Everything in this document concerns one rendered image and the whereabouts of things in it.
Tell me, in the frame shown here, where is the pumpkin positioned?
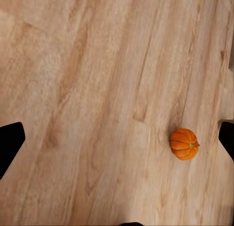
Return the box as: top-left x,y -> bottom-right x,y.
169,128 -> 200,160

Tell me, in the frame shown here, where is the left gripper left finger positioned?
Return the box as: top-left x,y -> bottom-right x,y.
0,122 -> 25,180

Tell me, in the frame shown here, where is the pillar candle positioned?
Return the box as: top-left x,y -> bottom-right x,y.
218,119 -> 234,129

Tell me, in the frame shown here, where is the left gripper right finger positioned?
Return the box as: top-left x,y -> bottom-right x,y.
218,122 -> 234,161

